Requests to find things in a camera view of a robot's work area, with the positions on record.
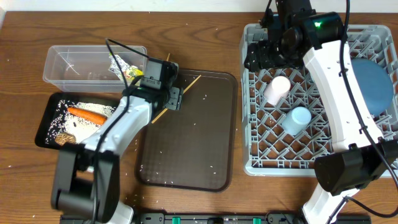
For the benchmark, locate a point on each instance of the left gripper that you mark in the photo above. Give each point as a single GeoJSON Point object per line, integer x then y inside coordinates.
{"type": "Point", "coordinates": [176, 103]}

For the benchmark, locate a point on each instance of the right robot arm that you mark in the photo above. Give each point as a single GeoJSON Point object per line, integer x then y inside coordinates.
{"type": "Point", "coordinates": [362, 150]}

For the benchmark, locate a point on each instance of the black mounting rail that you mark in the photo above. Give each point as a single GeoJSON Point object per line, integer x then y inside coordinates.
{"type": "Point", "coordinates": [270, 218]}

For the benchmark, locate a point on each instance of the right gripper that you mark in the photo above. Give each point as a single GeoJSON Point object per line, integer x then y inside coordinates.
{"type": "Point", "coordinates": [258, 56]}

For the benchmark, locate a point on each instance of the small blue cup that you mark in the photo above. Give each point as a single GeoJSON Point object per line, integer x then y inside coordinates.
{"type": "Point", "coordinates": [296, 120]}

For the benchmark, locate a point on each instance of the small pink cup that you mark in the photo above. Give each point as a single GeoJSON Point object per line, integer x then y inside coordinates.
{"type": "Point", "coordinates": [278, 88]}

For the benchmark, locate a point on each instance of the clear plastic bin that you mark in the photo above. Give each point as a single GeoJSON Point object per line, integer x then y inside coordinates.
{"type": "Point", "coordinates": [82, 68]}

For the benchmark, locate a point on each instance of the black tray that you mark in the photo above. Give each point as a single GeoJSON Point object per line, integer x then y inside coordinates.
{"type": "Point", "coordinates": [50, 111]}

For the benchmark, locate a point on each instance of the yellow snack wrapper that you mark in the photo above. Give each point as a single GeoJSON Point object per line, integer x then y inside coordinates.
{"type": "Point", "coordinates": [123, 69]}

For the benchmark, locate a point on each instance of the dark blue plate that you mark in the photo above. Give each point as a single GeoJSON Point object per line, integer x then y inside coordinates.
{"type": "Point", "coordinates": [375, 85]}

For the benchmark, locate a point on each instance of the grey dishwasher rack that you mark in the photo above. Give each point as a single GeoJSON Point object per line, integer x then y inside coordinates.
{"type": "Point", "coordinates": [267, 149]}

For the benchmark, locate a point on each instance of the brown walnut-like food piece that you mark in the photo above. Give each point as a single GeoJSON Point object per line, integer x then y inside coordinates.
{"type": "Point", "coordinates": [65, 139]}

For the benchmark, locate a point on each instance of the brown serving tray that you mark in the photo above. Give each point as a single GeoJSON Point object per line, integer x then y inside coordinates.
{"type": "Point", "coordinates": [192, 148]}

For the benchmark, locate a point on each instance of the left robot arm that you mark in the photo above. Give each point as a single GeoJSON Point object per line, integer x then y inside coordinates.
{"type": "Point", "coordinates": [87, 175]}

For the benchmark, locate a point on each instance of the orange carrot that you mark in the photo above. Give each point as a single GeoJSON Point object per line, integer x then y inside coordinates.
{"type": "Point", "coordinates": [93, 117]}

